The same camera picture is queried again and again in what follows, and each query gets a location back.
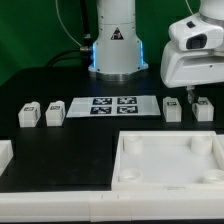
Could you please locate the white cable right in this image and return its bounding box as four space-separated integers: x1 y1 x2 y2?
185 0 194 16

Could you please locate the white obstacle fence front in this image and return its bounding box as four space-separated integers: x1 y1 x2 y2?
0 190 224 223

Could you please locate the black cable at base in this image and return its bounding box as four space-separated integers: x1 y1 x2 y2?
44 0 94 68

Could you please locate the white cable left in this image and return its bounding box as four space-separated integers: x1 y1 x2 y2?
54 0 83 48

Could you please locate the white marker sheet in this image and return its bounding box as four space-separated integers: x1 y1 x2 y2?
67 95 161 118

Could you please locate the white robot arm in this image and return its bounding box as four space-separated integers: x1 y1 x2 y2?
89 0 224 88

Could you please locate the white cable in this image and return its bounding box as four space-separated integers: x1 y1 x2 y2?
54 0 83 48
185 0 194 16

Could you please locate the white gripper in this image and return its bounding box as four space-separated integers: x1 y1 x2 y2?
159 12 224 105

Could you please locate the white obstacle fence left piece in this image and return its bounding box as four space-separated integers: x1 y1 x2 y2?
0 140 13 176

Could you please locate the white square table top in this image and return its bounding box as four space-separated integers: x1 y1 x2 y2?
111 131 224 191

